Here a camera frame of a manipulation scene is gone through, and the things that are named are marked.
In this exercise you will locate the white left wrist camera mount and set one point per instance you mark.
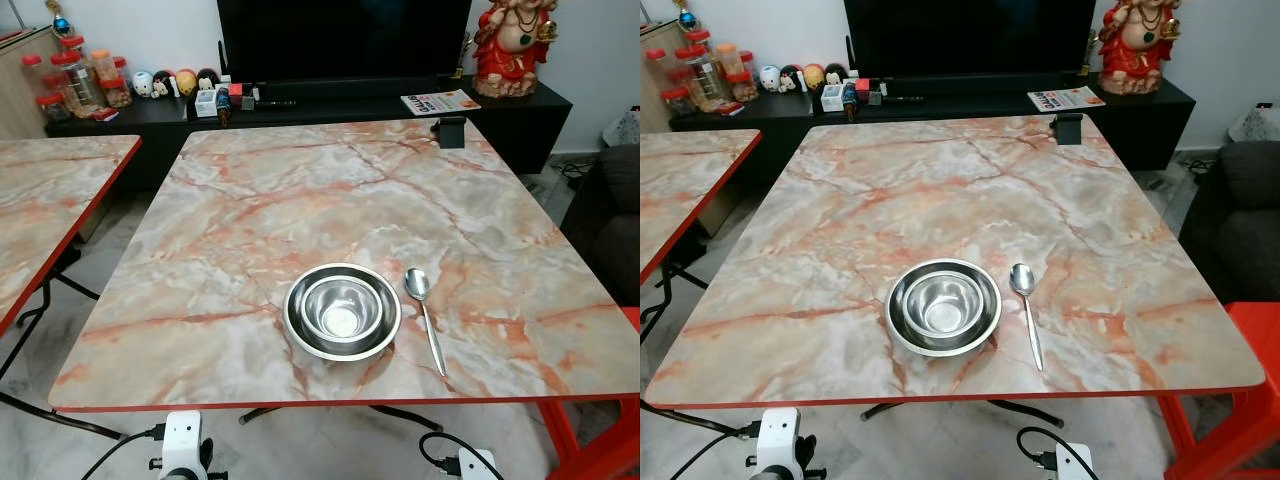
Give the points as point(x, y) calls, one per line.
point(780, 440)
point(182, 440)

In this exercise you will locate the flat red packet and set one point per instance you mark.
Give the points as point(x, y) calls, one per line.
point(104, 115)
point(730, 109)

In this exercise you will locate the red table leg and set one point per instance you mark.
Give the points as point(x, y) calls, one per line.
point(560, 435)
point(1178, 425)

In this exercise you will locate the orange printed magazine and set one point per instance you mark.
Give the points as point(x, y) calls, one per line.
point(440, 101)
point(1066, 98)

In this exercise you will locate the large steel bowl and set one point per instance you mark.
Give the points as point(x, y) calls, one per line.
point(296, 330)
point(897, 326)

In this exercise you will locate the red plastic stool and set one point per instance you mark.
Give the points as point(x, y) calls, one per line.
point(1258, 400)

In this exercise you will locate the black toy figurine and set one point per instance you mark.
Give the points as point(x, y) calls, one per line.
point(836, 73)
point(208, 78)

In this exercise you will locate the small red gadget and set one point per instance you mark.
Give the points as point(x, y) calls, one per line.
point(237, 96)
point(862, 90)

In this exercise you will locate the red Ganesha statue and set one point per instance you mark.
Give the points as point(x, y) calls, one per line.
point(1138, 45)
point(510, 50)

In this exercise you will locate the yellow toy figurine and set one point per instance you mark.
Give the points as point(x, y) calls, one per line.
point(813, 77)
point(186, 82)

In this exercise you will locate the orange-lid plastic jar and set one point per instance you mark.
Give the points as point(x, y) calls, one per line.
point(732, 62)
point(103, 68)

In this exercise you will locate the dark grey sofa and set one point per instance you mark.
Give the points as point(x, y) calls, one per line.
point(1240, 220)

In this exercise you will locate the black table clamp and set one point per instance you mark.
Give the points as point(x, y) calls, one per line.
point(452, 133)
point(1069, 129)

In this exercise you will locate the small white box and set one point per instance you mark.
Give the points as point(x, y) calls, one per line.
point(833, 99)
point(208, 104)

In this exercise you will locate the black television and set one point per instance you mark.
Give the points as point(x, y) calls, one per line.
point(340, 40)
point(970, 35)

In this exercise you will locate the black folding table frame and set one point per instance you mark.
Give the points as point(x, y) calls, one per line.
point(668, 283)
point(68, 283)

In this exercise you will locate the large red-lid plastic jar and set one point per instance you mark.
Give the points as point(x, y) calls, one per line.
point(700, 72)
point(75, 80)

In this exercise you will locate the white dotted pillow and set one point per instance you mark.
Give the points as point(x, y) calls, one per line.
point(624, 128)
point(1262, 125)

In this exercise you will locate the white toy figurine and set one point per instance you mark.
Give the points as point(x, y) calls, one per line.
point(143, 84)
point(769, 80)

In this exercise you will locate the dark toy figurine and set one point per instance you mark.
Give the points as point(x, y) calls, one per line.
point(791, 80)
point(162, 86)

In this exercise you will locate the light wooden cabinet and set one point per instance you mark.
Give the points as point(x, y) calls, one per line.
point(20, 90)
point(652, 100)

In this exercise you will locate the steel spoon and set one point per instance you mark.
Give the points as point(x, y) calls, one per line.
point(417, 283)
point(1021, 279)

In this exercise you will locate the small red-lid plastic jar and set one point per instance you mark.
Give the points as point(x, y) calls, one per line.
point(35, 78)
point(678, 102)
point(658, 72)
point(53, 108)
point(746, 80)
point(121, 85)

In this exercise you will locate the black remote control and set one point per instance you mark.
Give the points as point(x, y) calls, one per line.
point(276, 102)
point(902, 98)

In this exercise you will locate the small steel bowl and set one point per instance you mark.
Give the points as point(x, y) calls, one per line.
point(944, 308)
point(342, 312)

